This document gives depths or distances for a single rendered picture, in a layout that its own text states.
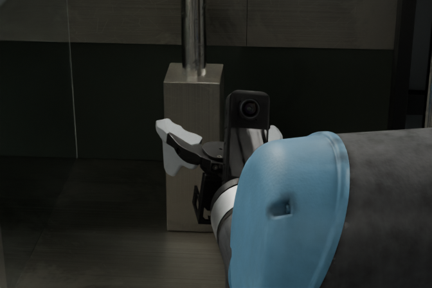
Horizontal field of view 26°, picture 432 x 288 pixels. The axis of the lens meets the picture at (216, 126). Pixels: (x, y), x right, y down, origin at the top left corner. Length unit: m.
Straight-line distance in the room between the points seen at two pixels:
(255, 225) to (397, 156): 0.09
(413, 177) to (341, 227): 0.05
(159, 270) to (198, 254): 0.08
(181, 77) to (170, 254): 0.29
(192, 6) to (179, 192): 0.31
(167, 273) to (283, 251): 0.96
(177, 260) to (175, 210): 0.10
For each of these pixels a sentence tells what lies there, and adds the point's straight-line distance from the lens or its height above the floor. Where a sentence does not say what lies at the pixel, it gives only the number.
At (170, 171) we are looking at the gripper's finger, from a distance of 1.12.
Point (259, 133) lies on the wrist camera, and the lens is 1.01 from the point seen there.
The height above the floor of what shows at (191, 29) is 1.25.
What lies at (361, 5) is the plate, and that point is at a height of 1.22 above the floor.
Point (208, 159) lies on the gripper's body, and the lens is 1.04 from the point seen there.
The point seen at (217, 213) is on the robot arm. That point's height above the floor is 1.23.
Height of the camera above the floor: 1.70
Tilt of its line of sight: 24 degrees down
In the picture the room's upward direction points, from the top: straight up
